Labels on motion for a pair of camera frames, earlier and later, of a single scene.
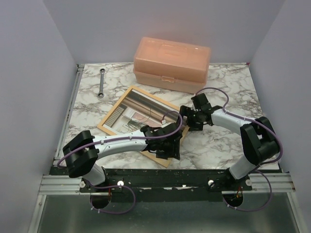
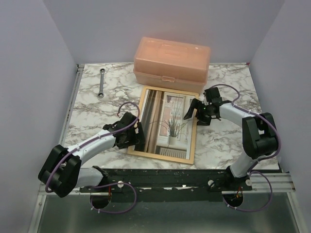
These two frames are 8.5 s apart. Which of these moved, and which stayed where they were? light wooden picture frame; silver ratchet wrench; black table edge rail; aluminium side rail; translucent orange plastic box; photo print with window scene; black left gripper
Moved: photo print with window scene; light wooden picture frame; black left gripper
Stayed: translucent orange plastic box; aluminium side rail; black table edge rail; silver ratchet wrench
